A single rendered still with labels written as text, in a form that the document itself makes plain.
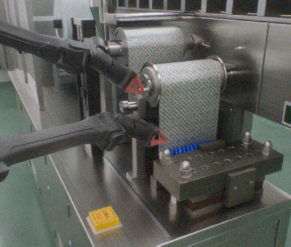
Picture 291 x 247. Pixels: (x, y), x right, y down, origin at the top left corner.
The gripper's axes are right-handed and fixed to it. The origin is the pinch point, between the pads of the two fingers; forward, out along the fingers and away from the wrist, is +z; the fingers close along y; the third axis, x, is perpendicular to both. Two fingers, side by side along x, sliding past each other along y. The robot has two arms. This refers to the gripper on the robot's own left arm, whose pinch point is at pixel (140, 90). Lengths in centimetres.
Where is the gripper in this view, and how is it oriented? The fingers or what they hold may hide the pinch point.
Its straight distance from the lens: 104.4
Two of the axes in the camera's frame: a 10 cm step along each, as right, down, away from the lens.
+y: 4.7, 3.5, -8.1
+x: 5.6, -8.3, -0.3
